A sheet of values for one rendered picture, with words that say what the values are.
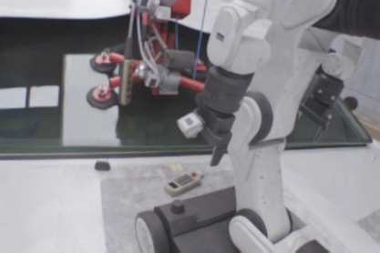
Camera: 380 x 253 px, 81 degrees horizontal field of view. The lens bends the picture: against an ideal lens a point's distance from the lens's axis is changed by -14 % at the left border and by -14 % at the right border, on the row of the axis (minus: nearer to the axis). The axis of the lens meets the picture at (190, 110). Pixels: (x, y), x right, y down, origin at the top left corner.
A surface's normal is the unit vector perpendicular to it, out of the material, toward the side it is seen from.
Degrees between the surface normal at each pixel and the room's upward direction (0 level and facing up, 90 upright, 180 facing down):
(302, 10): 90
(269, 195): 60
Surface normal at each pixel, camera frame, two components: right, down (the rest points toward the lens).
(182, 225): 0.47, -0.38
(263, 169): 0.51, -0.13
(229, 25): -0.85, 0.05
